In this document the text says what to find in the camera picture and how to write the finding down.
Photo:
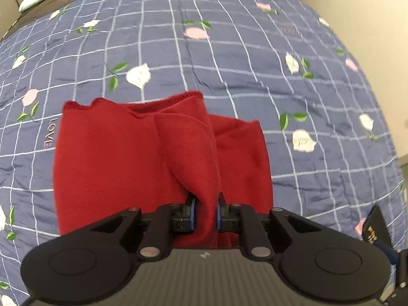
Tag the blue checked floral quilt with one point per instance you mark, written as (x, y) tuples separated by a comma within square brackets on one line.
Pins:
[(242, 70)]

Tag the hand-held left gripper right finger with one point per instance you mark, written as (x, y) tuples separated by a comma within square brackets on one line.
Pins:
[(219, 214)]

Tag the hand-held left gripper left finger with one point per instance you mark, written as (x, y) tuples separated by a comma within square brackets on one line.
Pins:
[(192, 214)]

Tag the brown patterned bed sheet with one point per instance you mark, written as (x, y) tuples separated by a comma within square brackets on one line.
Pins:
[(14, 25)]

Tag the red knit garment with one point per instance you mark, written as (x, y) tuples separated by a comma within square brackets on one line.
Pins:
[(127, 153)]

